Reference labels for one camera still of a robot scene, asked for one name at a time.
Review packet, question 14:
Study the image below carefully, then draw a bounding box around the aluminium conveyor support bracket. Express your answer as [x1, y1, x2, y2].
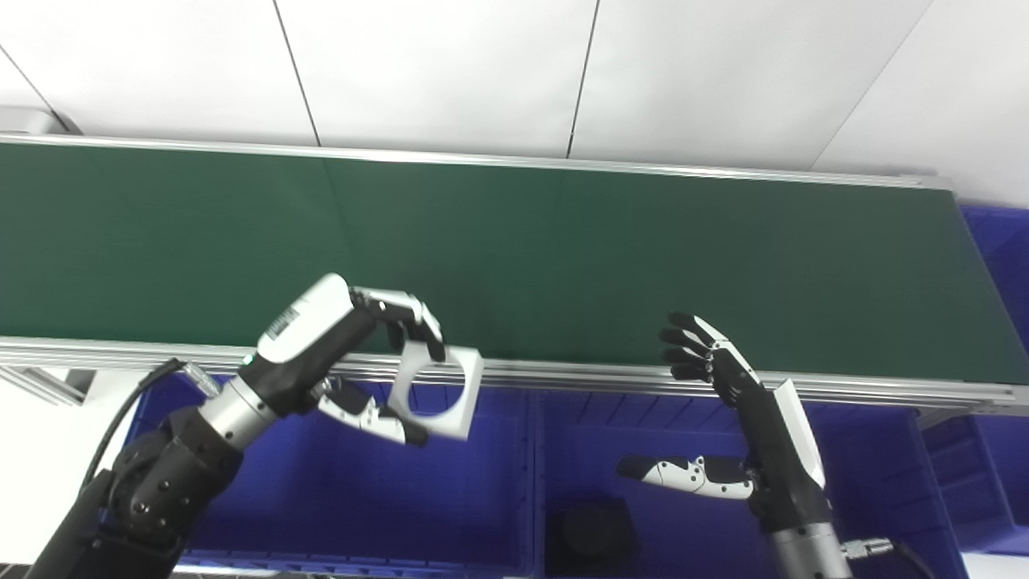
[0, 364, 102, 408]

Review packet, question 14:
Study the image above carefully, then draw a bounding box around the blue plastic bin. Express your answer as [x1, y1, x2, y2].
[531, 390, 970, 579]
[961, 205, 1029, 355]
[916, 410, 1029, 556]
[121, 374, 536, 579]

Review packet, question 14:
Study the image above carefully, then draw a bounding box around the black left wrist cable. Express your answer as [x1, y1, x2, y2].
[79, 357, 223, 493]

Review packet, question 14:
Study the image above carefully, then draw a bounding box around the grey conveyor motor housing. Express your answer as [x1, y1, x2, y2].
[0, 106, 83, 137]

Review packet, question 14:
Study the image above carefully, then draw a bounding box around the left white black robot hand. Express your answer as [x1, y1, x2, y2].
[240, 273, 448, 448]

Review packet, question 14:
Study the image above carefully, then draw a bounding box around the black part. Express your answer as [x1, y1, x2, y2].
[546, 498, 641, 579]

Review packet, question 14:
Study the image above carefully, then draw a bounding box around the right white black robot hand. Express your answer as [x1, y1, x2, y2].
[617, 311, 834, 535]

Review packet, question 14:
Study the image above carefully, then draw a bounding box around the green conveyor belt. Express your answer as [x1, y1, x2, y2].
[0, 143, 1029, 385]
[0, 133, 1029, 419]

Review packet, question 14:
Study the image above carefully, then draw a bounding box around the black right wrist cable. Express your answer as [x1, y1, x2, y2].
[839, 536, 939, 579]

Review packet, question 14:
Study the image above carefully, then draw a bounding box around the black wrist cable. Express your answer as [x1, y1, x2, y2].
[79, 357, 223, 493]
[839, 536, 939, 579]

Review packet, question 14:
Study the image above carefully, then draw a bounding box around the white square part with hole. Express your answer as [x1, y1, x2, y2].
[388, 341, 486, 442]

